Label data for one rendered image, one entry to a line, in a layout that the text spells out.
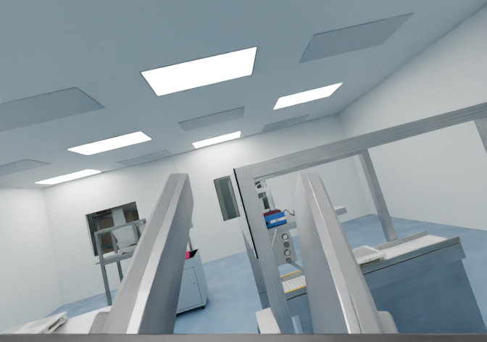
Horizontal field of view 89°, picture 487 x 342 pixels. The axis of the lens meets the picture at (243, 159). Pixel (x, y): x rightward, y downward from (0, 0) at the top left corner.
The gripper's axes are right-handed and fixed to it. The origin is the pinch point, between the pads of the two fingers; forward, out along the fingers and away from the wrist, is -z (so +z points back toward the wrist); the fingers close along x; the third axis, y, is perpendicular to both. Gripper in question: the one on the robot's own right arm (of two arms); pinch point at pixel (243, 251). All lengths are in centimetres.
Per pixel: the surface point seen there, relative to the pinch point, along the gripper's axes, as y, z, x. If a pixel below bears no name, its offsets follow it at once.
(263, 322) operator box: 89, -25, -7
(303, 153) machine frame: 53, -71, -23
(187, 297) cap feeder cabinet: 380, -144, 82
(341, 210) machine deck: 121, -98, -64
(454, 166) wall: 253, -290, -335
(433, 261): 150, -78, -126
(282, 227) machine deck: 126, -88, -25
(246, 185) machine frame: 60, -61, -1
